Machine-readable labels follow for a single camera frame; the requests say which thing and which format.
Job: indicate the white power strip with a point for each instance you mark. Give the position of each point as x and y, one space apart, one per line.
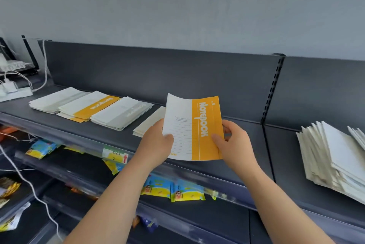
17 94

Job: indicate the clear plastic price rail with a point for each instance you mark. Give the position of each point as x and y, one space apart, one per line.
85 144
328 223

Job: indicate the person's left hand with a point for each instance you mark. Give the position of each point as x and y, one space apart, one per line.
154 146

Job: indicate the yellow brown snack packet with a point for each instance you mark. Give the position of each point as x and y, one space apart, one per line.
10 185

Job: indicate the dark grey back panel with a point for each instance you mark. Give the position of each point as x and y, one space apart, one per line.
322 92
142 75

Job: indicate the person's right hand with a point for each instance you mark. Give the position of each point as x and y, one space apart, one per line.
239 152

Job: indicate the yellow white price tag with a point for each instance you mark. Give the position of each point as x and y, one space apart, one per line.
115 155

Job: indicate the pile of white notebooks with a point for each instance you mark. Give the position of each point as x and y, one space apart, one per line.
333 149

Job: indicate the slotted dark metal upright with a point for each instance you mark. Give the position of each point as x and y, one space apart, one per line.
272 89

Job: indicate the white charger plug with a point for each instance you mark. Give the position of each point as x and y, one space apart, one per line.
10 87

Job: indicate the person's left forearm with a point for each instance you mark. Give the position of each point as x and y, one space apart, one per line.
111 209

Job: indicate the black router antenna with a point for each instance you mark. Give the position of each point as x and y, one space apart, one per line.
30 52

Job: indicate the white vented device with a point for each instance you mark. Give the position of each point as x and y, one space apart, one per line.
11 65

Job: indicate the white router box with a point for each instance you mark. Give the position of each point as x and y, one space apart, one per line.
7 48

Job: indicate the small grey notebook stack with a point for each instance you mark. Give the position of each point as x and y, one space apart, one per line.
51 99
119 114

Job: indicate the orange white packet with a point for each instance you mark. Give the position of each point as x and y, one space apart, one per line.
7 132

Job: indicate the black router body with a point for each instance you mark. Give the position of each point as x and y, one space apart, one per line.
31 70

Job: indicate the small orange notebook stack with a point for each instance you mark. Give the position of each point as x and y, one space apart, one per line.
205 127
85 104
148 124

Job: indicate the person's right forearm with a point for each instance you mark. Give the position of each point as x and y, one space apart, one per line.
285 212

